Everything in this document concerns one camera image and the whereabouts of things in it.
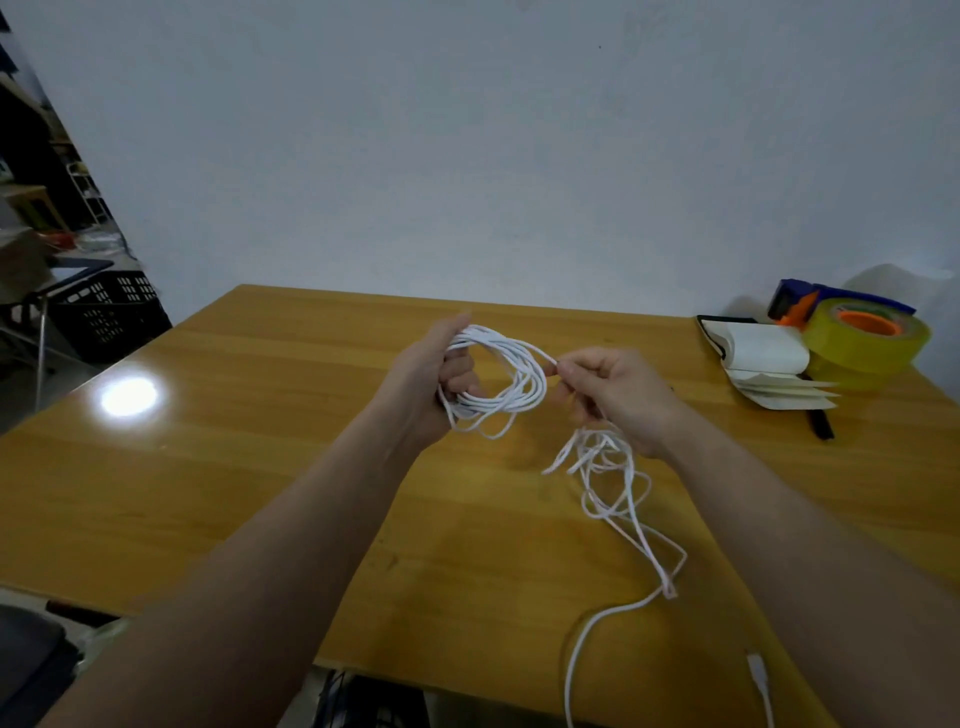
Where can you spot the person's left hand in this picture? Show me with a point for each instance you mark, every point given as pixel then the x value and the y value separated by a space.
pixel 409 390

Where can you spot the person's right hand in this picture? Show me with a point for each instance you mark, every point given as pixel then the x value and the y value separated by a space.
pixel 626 397

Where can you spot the person's right thumb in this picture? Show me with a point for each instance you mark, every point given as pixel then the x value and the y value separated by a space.
pixel 589 358

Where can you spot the person's left thumb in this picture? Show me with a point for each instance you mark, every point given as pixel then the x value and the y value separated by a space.
pixel 447 328

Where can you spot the person's left forearm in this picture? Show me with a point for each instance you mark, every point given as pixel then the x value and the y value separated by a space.
pixel 247 570

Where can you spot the person's right forearm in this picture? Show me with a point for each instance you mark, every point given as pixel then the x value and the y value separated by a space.
pixel 810 562

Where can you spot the open notebook with black cover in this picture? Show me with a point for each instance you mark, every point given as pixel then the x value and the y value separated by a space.
pixel 761 356

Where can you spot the blue orange tape dispenser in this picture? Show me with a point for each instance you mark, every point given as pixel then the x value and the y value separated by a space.
pixel 806 296

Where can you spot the black pen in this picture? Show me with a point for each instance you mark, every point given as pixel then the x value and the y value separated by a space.
pixel 820 424

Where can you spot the yellow tape roll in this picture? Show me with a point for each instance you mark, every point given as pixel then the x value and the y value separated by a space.
pixel 862 349

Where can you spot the black plastic crate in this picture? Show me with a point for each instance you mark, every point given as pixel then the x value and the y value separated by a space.
pixel 105 315

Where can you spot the cardboard box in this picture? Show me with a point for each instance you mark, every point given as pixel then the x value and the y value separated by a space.
pixel 21 262

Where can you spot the black chair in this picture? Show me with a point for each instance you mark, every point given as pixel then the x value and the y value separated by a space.
pixel 34 664

